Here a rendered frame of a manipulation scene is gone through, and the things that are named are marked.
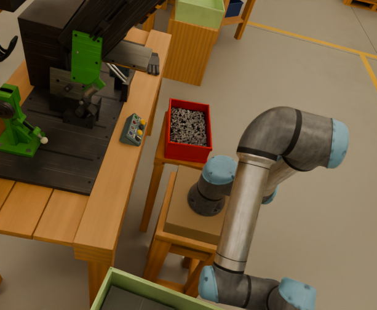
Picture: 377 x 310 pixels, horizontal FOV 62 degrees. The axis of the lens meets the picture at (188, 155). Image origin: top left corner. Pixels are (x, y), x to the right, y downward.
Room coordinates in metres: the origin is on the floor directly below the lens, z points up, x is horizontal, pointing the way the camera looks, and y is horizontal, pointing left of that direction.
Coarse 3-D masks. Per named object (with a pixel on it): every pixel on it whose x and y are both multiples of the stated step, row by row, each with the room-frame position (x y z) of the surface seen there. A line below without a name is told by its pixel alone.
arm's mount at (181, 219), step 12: (180, 168) 0.84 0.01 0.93; (180, 180) 0.78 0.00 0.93; (192, 180) 0.80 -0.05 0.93; (180, 192) 0.73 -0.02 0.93; (180, 204) 0.67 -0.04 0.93; (168, 216) 0.61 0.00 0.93; (180, 216) 0.62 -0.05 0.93; (192, 216) 0.64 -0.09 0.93; (204, 216) 0.66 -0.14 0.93; (216, 216) 0.68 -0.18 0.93; (168, 228) 0.58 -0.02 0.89; (180, 228) 0.59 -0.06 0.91; (192, 228) 0.59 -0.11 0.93; (204, 228) 0.61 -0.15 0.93; (216, 228) 0.63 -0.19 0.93; (204, 240) 0.60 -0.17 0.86; (216, 240) 0.60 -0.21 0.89
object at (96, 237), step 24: (168, 48) 1.76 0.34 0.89; (144, 96) 1.24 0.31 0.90; (120, 120) 1.02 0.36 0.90; (120, 144) 0.89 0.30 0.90; (120, 168) 0.76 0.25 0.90; (96, 192) 0.62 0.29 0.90; (120, 192) 0.65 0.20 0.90; (96, 216) 0.53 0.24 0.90; (120, 216) 0.56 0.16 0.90; (96, 240) 0.44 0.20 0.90
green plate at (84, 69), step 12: (84, 36) 1.04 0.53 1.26; (72, 48) 1.02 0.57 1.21; (84, 48) 1.03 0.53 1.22; (96, 48) 1.04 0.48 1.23; (72, 60) 1.00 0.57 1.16; (84, 60) 1.02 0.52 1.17; (96, 60) 1.03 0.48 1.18; (72, 72) 0.99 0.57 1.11; (84, 72) 1.00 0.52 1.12; (96, 72) 1.01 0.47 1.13
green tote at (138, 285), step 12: (108, 276) 0.32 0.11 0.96; (120, 276) 0.34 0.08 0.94; (132, 276) 0.35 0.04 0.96; (108, 288) 0.32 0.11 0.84; (132, 288) 0.34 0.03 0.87; (144, 288) 0.34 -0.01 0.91; (156, 288) 0.34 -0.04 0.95; (168, 288) 0.35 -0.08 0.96; (96, 300) 0.25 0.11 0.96; (156, 300) 0.34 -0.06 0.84; (168, 300) 0.34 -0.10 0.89; (180, 300) 0.34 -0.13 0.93; (192, 300) 0.34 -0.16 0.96
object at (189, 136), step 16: (176, 112) 1.23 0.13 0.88; (192, 112) 1.28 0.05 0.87; (208, 112) 1.27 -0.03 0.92; (176, 128) 1.12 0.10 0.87; (192, 128) 1.15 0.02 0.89; (208, 128) 1.16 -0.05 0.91; (176, 144) 0.98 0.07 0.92; (192, 144) 1.05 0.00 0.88; (208, 144) 1.07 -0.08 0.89; (192, 160) 1.01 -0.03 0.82
